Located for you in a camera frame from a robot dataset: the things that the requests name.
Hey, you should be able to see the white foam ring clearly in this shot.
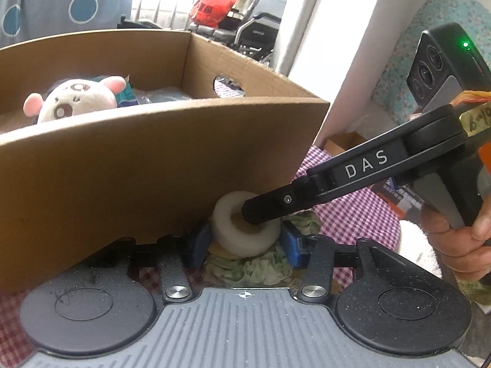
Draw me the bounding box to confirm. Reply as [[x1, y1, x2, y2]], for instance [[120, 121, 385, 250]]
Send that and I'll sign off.
[[211, 191, 282, 259]]

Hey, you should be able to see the white plush bear toy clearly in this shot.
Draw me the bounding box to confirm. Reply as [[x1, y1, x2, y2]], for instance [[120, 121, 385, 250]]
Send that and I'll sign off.
[[23, 76, 126, 123]]

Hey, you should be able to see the person right hand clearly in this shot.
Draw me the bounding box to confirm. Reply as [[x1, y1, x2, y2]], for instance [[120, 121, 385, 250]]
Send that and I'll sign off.
[[416, 184, 490, 282]]

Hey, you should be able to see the pink checkered cloth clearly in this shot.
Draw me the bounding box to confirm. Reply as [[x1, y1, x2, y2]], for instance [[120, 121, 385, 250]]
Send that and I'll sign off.
[[0, 144, 402, 368]]

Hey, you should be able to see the brown cardboard box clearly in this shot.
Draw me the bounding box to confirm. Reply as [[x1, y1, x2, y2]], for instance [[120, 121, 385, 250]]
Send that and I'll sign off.
[[1, 29, 329, 293]]

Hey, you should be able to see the wheelchair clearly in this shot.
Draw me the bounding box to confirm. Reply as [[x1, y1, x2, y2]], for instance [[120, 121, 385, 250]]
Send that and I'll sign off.
[[189, 0, 287, 67]]

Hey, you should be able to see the red plastic bag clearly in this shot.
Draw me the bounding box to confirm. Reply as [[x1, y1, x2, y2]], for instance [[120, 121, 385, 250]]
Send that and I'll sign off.
[[190, 0, 237, 28]]

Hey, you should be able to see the blue patterned hanging sheet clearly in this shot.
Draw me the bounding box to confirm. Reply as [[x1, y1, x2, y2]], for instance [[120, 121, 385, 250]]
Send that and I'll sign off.
[[1, 0, 132, 48]]

